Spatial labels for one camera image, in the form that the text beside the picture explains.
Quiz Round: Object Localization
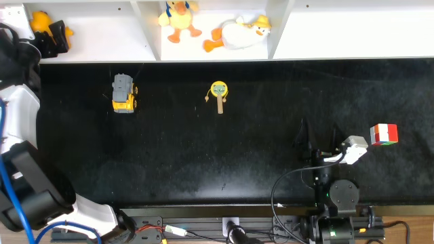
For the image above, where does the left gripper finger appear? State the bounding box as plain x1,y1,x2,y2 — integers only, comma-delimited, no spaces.
49,20,71,55
32,31,58,59

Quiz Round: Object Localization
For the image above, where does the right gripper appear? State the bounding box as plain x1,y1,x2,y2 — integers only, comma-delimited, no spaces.
294,118,344,165

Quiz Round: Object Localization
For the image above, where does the yellow rubber duck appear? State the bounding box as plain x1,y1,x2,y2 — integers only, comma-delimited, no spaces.
29,10,74,49

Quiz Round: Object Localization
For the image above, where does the many-coloured puzzle cube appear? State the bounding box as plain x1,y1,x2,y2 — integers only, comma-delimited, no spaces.
369,123,399,146

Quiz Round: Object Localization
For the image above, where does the grey and yellow toy truck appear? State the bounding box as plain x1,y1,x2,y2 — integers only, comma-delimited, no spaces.
111,73,140,115

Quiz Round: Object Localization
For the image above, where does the yellow wooden rattle drum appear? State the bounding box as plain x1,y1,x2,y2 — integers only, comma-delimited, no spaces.
204,80,229,115

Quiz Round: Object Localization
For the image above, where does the white shelf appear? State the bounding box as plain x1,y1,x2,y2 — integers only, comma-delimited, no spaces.
0,0,434,64

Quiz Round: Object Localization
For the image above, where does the white plush duck yellow hat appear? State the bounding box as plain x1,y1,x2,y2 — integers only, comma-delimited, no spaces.
202,14,272,54

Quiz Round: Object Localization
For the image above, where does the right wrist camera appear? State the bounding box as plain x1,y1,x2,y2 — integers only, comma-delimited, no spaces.
339,135,370,165

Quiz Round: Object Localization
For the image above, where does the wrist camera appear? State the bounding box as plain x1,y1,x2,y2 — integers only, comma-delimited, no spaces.
339,135,370,165
0,3,35,40

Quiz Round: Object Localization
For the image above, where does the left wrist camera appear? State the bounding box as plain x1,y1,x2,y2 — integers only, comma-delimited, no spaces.
0,3,35,40

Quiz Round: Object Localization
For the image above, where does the black cable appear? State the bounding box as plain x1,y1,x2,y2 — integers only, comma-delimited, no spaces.
270,144,347,244

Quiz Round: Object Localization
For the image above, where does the mounting rail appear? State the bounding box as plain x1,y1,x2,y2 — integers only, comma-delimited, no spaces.
115,213,411,244

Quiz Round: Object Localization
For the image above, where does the blue cable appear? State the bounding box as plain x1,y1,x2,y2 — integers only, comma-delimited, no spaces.
0,97,102,244

